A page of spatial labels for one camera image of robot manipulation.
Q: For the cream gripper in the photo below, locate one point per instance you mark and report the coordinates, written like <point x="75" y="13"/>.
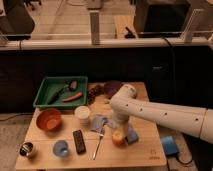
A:
<point x="123" y="128"/>

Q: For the light blue towel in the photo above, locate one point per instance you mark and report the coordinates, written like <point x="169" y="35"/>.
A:
<point x="99" y="121"/>

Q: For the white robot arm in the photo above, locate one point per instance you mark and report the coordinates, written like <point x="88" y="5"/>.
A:
<point x="194" y="121"/>

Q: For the red yellow apple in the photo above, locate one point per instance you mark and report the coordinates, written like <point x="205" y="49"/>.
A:
<point x="117" y="138"/>

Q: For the blue sponge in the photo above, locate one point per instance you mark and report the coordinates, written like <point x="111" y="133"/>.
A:
<point x="131" y="136"/>

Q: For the white cup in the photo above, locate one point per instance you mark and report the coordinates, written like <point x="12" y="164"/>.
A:
<point x="82" y="113"/>

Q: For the purple bowl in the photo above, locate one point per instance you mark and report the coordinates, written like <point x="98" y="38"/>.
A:
<point x="111" y="87"/>

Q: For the black remote control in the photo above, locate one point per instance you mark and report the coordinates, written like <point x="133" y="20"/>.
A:
<point x="79" y="142"/>

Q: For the wooden table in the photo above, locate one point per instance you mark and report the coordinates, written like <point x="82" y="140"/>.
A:
<point x="146" y="154"/>

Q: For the blue object on floor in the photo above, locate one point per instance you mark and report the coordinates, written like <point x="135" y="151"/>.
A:
<point x="169" y="146"/>

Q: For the orange carrot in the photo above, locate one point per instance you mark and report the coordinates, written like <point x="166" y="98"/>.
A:
<point x="73" y="97"/>

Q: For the blue cup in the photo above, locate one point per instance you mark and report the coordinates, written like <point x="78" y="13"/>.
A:
<point x="61" y="148"/>

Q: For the green plastic tray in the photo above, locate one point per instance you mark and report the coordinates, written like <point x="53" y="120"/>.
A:
<point x="51" y="85"/>

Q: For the orange bowl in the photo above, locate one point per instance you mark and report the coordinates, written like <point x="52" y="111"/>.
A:
<point x="49" y="119"/>

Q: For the silver metal cup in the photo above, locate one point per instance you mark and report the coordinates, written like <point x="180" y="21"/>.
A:
<point x="27" y="149"/>

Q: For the black office chair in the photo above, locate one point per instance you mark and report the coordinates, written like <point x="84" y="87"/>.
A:
<point x="15" y="19"/>

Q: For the black handled brush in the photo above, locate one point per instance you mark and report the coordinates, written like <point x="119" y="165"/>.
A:
<point x="68" y="87"/>

